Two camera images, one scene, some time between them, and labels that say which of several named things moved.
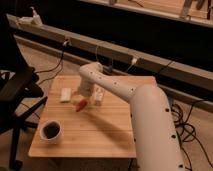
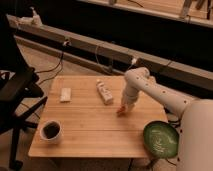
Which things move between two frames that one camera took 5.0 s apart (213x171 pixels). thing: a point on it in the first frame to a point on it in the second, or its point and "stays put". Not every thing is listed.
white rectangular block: [66, 94] stays put
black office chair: [22, 91] stays put
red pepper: [81, 105] to [122, 112]
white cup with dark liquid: [50, 131] stays put
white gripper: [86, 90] to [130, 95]
